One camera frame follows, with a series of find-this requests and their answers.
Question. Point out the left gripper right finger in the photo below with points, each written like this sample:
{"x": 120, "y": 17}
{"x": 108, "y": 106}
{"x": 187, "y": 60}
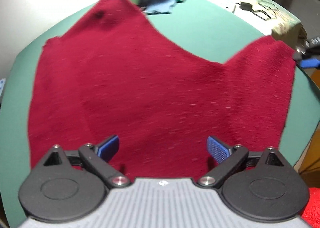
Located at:
{"x": 230, "y": 160}

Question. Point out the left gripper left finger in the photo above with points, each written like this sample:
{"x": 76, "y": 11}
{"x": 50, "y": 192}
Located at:
{"x": 96, "y": 158}

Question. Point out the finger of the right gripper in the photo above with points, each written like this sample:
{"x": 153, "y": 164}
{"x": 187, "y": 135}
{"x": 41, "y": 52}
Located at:
{"x": 311, "y": 63}

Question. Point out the dark red knit sweater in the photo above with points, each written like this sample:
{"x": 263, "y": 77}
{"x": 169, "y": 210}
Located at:
{"x": 114, "y": 73}

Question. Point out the pale patterned bed sheet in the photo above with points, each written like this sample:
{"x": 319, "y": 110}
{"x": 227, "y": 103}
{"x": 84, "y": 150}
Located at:
{"x": 268, "y": 17}

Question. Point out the black power adapter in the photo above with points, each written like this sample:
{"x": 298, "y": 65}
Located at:
{"x": 245, "y": 6}

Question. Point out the green table cloth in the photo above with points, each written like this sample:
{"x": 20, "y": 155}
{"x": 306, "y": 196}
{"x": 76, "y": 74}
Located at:
{"x": 198, "y": 26}

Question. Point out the bright red fleece jacket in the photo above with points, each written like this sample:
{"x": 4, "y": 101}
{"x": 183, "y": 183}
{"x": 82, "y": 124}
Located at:
{"x": 311, "y": 213}

